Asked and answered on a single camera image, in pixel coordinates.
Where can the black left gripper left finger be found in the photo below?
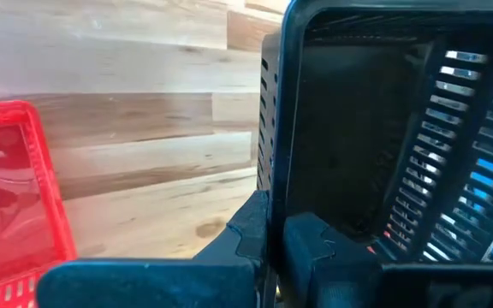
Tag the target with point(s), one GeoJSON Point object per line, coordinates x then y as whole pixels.
{"type": "Point", "coordinates": [144, 284]}

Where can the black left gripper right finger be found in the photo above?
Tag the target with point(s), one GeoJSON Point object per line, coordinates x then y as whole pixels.
{"type": "Point", "coordinates": [336, 278]}

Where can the black plastic basket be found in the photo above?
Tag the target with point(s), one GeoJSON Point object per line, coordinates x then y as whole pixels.
{"type": "Point", "coordinates": [349, 128]}

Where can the red plastic basket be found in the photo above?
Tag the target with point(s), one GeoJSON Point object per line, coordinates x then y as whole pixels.
{"type": "Point", "coordinates": [15, 192]}

